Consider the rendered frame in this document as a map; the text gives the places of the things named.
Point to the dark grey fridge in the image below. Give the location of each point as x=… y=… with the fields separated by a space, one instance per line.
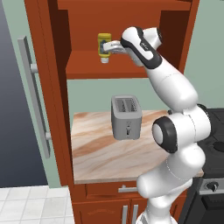
x=14 y=116

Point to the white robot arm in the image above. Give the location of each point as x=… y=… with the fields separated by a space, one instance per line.
x=175 y=87

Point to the yellow mustard bottle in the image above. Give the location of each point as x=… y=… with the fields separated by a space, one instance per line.
x=103 y=39

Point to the red-brown drawer front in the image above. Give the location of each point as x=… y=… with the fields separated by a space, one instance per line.
x=108 y=190

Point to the red-brown wooden cabinet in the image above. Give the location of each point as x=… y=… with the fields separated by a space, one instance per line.
x=58 y=87

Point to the black stove knob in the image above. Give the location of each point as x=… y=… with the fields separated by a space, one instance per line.
x=213 y=185

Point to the black stove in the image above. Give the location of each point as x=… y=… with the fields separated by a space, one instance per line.
x=214 y=163

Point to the grey toaster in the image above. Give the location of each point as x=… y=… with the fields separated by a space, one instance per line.
x=126 y=118

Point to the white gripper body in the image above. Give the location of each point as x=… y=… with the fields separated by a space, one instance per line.
x=113 y=46

